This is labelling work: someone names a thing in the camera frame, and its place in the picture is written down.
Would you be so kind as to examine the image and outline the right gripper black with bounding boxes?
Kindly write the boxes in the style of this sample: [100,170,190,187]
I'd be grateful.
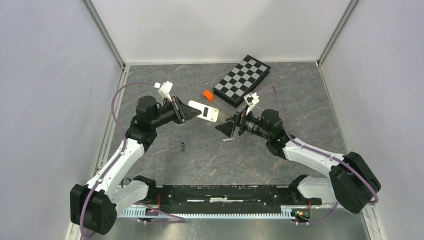
[215,104,271,140]

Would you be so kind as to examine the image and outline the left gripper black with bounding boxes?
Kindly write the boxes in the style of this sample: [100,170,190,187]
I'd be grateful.
[150,95,202,129]

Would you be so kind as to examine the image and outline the red white remote control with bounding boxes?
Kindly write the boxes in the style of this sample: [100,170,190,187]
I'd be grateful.
[188,100,219,123]

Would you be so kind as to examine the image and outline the white beige remote control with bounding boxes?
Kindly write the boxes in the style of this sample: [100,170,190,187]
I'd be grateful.
[217,111,234,123]

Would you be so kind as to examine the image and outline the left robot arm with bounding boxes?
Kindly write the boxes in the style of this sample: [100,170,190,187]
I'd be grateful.
[70,95,204,237]

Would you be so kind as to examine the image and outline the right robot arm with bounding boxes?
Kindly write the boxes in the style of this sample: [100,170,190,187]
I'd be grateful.
[215,109,381,214]

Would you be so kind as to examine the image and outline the orange tape roll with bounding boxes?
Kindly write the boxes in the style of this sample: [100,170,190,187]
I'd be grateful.
[201,90,214,102]

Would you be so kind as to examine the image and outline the folded black chessboard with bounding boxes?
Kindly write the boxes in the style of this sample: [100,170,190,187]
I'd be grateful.
[212,55,271,108]

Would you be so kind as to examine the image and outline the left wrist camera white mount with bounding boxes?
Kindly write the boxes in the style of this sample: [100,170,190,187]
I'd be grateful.
[154,81,173,102]

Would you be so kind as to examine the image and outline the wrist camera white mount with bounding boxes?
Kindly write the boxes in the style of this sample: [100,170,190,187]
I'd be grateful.
[243,92,260,115]
[154,81,173,102]

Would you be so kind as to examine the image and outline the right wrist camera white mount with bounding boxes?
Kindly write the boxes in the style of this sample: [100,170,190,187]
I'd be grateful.
[243,92,260,115]

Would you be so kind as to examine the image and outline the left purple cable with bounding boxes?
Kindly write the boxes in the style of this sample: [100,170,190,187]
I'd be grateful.
[79,81,157,239]

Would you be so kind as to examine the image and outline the purple cable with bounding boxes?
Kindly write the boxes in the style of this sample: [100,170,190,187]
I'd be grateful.
[256,84,380,226]
[79,81,157,239]

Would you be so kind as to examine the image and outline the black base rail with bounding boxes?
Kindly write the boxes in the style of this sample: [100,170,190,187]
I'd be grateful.
[143,184,322,214]

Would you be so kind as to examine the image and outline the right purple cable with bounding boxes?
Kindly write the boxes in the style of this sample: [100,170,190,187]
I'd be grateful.
[256,84,380,226]

